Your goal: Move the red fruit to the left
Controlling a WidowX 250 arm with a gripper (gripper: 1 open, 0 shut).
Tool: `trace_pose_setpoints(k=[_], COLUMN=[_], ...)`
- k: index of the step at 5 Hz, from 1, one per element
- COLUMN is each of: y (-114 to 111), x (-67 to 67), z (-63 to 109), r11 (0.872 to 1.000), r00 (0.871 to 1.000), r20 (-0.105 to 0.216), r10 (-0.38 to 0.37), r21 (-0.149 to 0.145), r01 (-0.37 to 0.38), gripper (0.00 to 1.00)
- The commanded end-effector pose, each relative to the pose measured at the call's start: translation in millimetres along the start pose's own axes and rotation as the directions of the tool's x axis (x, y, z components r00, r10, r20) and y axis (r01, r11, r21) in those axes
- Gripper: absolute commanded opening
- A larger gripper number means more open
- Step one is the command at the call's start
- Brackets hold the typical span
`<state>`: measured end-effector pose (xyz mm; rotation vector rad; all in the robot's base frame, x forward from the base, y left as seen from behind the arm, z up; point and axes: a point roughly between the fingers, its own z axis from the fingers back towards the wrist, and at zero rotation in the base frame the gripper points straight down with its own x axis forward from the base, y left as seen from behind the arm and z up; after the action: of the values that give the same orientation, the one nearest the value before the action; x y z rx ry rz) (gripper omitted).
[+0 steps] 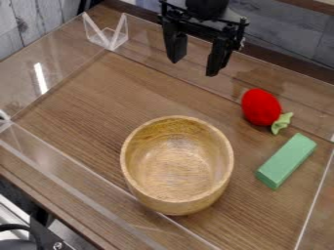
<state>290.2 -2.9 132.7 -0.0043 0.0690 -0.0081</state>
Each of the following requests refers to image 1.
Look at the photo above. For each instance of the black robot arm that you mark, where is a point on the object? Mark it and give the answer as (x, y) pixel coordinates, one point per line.
(206, 19)

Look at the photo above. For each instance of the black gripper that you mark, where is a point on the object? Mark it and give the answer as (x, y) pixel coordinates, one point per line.
(206, 19)

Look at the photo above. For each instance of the clear acrylic enclosure wall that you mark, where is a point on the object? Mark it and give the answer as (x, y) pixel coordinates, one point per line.
(76, 98)

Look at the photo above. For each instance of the black clamp with cable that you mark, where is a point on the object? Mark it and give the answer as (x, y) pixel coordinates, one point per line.
(27, 234)

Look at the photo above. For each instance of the wooden bowl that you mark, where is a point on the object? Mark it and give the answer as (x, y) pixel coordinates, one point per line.
(176, 160)

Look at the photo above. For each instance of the clear acrylic corner bracket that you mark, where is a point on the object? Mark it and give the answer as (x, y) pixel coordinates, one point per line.
(107, 38)

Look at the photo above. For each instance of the red plush strawberry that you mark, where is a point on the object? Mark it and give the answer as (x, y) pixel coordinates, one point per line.
(262, 110)

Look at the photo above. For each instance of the green rectangular block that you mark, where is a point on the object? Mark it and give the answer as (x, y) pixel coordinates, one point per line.
(284, 161)

